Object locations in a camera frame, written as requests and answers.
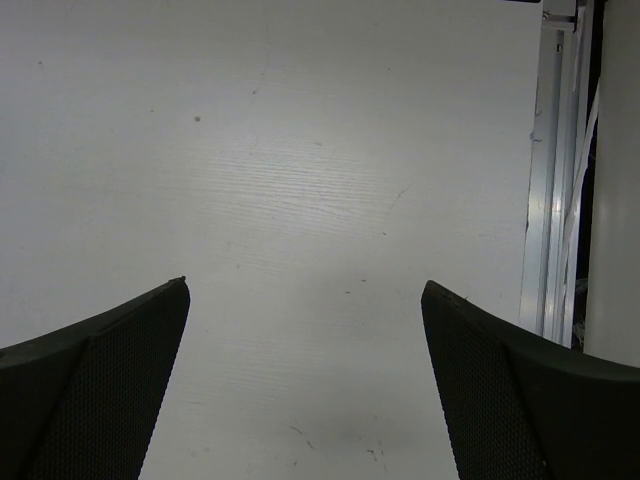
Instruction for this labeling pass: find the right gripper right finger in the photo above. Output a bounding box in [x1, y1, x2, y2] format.
[421, 281, 639, 479]

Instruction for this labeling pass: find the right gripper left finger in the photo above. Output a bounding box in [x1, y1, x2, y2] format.
[1, 277, 190, 479]

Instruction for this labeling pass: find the aluminium rail right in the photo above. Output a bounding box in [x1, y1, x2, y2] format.
[519, 1, 599, 347]

